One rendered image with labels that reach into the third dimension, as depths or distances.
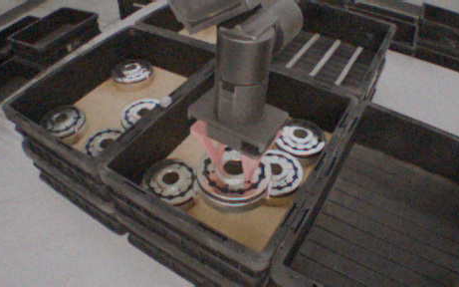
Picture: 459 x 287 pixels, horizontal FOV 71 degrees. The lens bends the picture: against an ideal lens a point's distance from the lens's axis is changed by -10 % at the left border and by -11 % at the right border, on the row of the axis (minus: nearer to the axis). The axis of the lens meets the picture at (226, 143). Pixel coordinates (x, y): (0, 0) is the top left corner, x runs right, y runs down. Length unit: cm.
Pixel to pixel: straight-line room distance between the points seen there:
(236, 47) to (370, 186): 44
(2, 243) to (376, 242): 74
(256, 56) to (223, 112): 8
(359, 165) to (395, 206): 11
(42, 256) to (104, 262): 14
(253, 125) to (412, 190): 41
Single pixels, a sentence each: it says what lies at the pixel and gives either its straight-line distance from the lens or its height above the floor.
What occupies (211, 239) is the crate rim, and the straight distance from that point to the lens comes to 47.
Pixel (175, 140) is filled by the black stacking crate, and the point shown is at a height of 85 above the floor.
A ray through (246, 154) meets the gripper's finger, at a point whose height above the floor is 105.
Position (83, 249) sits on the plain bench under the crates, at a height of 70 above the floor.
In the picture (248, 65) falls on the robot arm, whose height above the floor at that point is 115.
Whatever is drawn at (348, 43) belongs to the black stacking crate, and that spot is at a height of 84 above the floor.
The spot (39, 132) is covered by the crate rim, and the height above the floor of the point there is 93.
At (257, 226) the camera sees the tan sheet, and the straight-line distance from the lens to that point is 59.
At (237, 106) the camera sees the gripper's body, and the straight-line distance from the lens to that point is 37.
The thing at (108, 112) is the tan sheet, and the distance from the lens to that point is 83.
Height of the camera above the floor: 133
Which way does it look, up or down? 45 degrees down
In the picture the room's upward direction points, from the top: straight up
